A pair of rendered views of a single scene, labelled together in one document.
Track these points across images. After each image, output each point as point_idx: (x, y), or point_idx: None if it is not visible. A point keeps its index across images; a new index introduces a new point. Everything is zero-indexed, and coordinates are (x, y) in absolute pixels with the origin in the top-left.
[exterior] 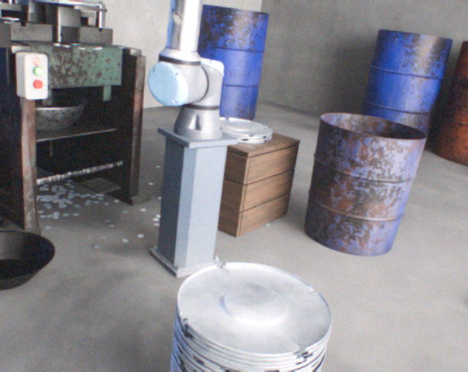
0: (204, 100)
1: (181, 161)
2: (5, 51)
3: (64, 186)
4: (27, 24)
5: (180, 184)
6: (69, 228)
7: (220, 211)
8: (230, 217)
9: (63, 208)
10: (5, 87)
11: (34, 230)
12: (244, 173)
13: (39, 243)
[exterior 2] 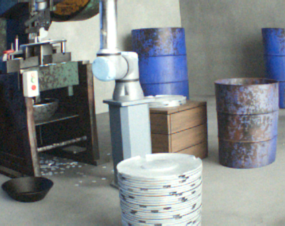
0: (127, 76)
1: (119, 117)
2: (17, 73)
3: (52, 160)
4: (25, 58)
5: (120, 132)
6: (59, 178)
7: None
8: None
9: (54, 170)
10: (17, 94)
11: None
12: (167, 126)
13: (44, 181)
